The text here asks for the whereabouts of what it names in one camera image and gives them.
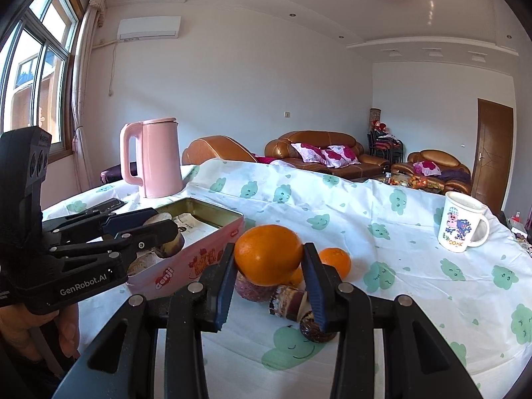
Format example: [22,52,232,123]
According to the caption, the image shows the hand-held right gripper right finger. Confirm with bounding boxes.
[301,243,485,399]

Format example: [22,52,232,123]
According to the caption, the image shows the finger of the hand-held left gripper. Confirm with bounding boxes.
[43,208,161,244]
[48,218,179,267]

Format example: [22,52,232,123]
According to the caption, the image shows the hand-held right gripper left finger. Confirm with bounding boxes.
[53,243,237,399]

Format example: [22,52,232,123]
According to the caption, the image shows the pink tin box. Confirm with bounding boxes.
[124,197,245,301]

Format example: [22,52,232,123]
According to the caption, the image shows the large orange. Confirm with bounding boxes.
[234,224,304,287]

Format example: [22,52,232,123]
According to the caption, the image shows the person's left hand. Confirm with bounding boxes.
[0,303,81,383]

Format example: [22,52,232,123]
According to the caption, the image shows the reddish purple fruit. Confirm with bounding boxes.
[234,272,276,302]

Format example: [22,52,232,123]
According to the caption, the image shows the black flat device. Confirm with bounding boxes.
[85,198,126,214]

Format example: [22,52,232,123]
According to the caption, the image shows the dark brown round fruit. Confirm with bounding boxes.
[300,310,338,344]

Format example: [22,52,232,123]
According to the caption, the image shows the small orange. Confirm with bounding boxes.
[318,247,352,280]

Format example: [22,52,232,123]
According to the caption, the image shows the white paper packet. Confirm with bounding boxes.
[172,213,223,242]

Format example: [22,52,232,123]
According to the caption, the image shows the pink electric kettle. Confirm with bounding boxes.
[120,117,185,199]

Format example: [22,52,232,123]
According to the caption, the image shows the white green cloud tablecloth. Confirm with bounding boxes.
[42,159,532,399]

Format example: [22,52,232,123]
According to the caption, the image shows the brown leather chaise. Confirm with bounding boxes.
[182,135,259,166]

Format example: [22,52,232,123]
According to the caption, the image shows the beige curtain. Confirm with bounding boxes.
[67,0,107,194]

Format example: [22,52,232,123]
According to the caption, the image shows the white magenta floral pillow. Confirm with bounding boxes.
[322,145,360,168]
[414,160,442,177]
[290,142,330,164]

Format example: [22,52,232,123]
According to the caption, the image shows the cluttered coffee table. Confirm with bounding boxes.
[376,172,441,192]

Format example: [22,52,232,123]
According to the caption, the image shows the window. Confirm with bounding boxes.
[0,0,82,153]

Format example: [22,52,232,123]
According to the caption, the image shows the brown leather sofa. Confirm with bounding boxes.
[265,130,386,180]

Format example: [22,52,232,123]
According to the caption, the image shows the white cartoon mug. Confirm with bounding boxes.
[436,191,491,254]

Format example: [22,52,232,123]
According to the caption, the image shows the stacked dark chairs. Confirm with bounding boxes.
[368,128,405,164]

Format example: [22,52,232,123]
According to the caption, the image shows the purple blanket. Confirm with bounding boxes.
[438,167,471,184]

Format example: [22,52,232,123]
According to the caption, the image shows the brown leather armchair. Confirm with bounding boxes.
[391,149,472,196]

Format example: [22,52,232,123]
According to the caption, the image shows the white air conditioner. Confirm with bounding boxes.
[117,16,183,41]

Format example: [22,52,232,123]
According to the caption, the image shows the brown wooden door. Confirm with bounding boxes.
[474,97,515,213]

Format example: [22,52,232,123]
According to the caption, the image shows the white wall cable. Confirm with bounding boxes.
[95,38,119,97]

